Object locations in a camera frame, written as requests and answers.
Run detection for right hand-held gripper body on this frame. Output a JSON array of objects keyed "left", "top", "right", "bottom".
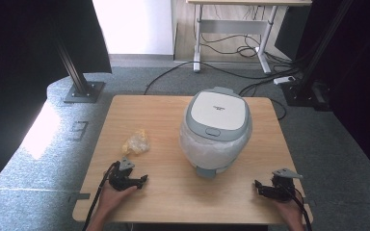
[{"left": 268, "top": 167, "right": 304, "bottom": 203}]

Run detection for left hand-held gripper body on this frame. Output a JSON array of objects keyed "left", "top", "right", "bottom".
[{"left": 108, "top": 156, "right": 140, "bottom": 193}]

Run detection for clear plastic food bag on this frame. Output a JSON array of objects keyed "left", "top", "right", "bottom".
[{"left": 121, "top": 129, "right": 151, "bottom": 156}]

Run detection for grey rice cooker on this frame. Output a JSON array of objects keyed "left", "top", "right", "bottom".
[{"left": 179, "top": 86, "right": 253, "bottom": 179}]

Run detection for person's left hand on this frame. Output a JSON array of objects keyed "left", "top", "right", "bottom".
[{"left": 98, "top": 185, "right": 139, "bottom": 216}]

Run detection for person's right hand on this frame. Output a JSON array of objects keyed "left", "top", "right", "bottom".
[{"left": 273, "top": 198, "right": 304, "bottom": 224}]

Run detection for grey floor socket cover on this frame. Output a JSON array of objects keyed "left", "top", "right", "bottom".
[{"left": 70, "top": 120, "right": 90, "bottom": 141}]

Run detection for clear plastic bin liner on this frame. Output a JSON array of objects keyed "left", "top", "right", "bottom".
[{"left": 179, "top": 120, "right": 253, "bottom": 171}]

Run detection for white power strip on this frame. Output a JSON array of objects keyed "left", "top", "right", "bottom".
[{"left": 273, "top": 75, "right": 297, "bottom": 86}]

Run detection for black metal stand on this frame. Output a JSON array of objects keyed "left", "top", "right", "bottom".
[
  {"left": 280, "top": 0, "right": 356, "bottom": 112},
  {"left": 51, "top": 30, "right": 106, "bottom": 104}
]

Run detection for black curtain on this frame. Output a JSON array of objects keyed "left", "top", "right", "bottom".
[
  {"left": 0, "top": 0, "right": 113, "bottom": 200},
  {"left": 274, "top": 0, "right": 370, "bottom": 187}
]

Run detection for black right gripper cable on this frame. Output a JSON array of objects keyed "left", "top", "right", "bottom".
[{"left": 278, "top": 182, "right": 313, "bottom": 231}]

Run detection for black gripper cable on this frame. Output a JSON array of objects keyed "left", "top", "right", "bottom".
[
  {"left": 82, "top": 161, "right": 121, "bottom": 231},
  {"left": 278, "top": 182, "right": 313, "bottom": 231}
]

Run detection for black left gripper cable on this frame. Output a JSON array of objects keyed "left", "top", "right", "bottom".
[{"left": 82, "top": 161, "right": 121, "bottom": 231}]

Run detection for black floor cable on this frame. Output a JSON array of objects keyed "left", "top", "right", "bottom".
[{"left": 144, "top": 61, "right": 290, "bottom": 96}]

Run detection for bundle of black cables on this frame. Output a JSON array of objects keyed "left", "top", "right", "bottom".
[{"left": 200, "top": 6, "right": 303, "bottom": 76}]

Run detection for white frame desk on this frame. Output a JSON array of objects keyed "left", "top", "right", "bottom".
[{"left": 186, "top": 0, "right": 313, "bottom": 75}]

